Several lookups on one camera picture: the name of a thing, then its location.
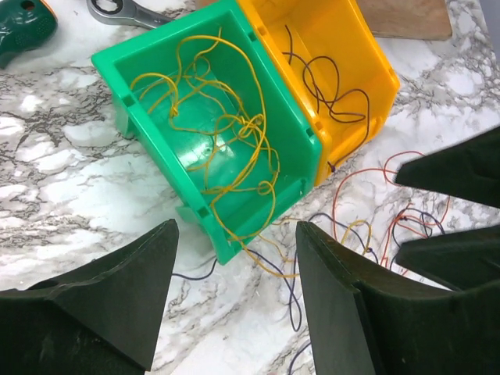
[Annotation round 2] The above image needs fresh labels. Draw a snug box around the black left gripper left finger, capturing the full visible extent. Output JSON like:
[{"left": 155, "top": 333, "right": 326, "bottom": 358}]
[{"left": 1, "top": 220, "right": 179, "bottom": 374}]

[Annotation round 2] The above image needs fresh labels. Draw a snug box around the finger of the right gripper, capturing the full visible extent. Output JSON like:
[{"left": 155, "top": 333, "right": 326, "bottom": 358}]
[
  {"left": 395, "top": 225, "right": 499, "bottom": 291},
  {"left": 395, "top": 127, "right": 499, "bottom": 208}
]

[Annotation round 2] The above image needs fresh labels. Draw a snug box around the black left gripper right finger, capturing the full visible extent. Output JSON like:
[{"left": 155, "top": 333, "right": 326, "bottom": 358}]
[{"left": 296, "top": 222, "right": 499, "bottom": 374}]

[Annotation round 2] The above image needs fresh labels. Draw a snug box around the yellow plastic bin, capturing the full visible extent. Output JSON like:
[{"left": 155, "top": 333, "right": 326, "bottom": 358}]
[{"left": 242, "top": 9, "right": 400, "bottom": 184}]

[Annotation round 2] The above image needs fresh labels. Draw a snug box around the green plastic bin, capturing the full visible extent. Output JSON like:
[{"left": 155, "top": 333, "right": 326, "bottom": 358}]
[{"left": 91, "top": 1, "right": 321, "bottom": 264}]

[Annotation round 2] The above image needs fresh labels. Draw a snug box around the yellow cable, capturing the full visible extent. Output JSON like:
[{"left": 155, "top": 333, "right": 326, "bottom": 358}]
[{"left": 130, "top": 27, "right": 372, "bottom": 279}]

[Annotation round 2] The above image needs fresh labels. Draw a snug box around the wooden board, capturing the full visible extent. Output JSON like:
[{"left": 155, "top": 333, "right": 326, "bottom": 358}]
[{"left": 195, "top": 0, "right": 453, "bottom": 42}]

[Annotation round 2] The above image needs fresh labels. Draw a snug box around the silver ratchet wrench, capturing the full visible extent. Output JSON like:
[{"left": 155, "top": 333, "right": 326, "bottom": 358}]
[{"left": 87, "top": 0, "right": 174, "bottom": 30}]

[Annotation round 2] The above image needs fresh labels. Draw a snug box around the green handled screwdriver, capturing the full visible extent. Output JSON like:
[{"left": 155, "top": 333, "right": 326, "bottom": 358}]
[{"left": 1, "top": 0, "right": 58, "bottom": 70}]

